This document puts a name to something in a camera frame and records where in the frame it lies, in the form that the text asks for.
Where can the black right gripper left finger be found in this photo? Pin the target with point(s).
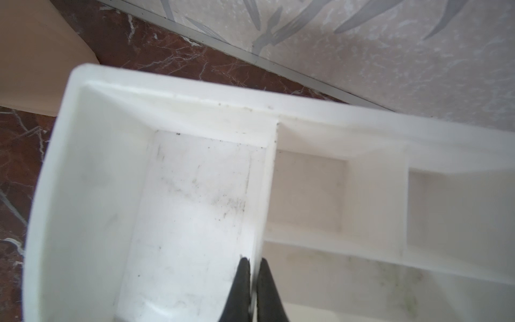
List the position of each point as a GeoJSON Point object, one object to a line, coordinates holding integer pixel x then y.
{"type": "Point", "coordinates": [238, 302]}

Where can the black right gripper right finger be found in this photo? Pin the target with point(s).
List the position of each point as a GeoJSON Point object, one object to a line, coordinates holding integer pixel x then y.
{"type": "Point", "coordinates": [269, 304]}

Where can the white plastic drawer organizer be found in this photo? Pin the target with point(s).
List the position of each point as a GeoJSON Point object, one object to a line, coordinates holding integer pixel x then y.
{"type": "Point", "coordinates": [155, 188]}

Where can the beige faceted flower pot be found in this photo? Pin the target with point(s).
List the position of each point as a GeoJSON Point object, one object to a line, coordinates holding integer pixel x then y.
{"type": "Point", "coordinates": [39, 50]}

